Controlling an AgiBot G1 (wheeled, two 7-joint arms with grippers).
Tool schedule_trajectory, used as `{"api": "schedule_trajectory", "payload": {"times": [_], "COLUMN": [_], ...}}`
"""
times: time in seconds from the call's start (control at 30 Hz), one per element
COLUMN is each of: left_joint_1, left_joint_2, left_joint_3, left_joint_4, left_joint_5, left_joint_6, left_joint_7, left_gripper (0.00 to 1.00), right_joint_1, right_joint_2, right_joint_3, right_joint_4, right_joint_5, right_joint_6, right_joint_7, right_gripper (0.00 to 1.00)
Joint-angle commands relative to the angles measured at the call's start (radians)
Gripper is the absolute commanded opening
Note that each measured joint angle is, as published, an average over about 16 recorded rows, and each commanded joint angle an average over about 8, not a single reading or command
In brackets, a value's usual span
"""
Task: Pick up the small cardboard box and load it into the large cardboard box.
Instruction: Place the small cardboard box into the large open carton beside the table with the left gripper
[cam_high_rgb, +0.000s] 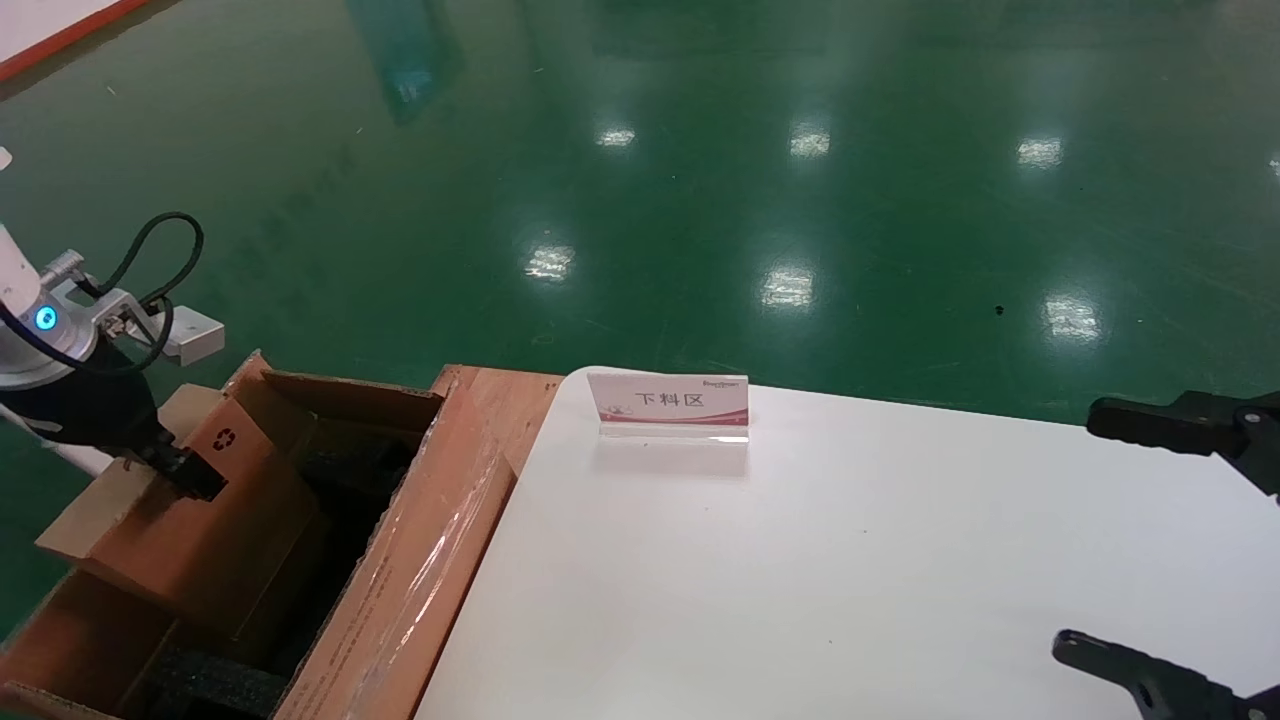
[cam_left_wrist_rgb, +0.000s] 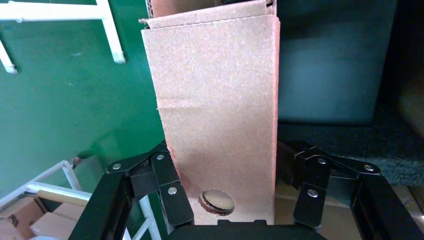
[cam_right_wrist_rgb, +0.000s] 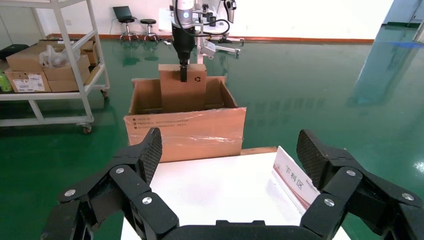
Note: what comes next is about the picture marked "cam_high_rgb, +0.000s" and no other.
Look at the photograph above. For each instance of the acrylic table sign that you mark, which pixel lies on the acrylic table sign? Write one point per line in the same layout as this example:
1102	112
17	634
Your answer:
670	400

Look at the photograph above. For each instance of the white plastic pipe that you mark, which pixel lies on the white plastic pipe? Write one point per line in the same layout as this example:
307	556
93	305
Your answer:
60	450

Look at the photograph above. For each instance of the black foam block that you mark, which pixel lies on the black foam block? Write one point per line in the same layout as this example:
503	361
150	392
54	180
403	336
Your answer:
215	685

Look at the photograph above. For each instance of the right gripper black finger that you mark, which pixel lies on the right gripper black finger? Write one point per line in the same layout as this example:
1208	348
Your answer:
1200	425
1160	690

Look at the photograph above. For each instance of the small cardboard box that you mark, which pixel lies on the small cardboard box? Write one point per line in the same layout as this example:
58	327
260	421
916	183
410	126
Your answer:
200	540

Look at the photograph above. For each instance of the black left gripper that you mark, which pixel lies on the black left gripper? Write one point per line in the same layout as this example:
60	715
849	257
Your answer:
90	410

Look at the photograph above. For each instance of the large cardboard box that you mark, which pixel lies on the large cardboard box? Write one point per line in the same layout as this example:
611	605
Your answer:
420	560

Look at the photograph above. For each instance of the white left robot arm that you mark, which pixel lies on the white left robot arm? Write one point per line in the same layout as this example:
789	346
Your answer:
20	340

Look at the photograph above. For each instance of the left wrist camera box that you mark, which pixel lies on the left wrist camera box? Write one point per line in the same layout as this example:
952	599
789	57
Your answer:
190	335

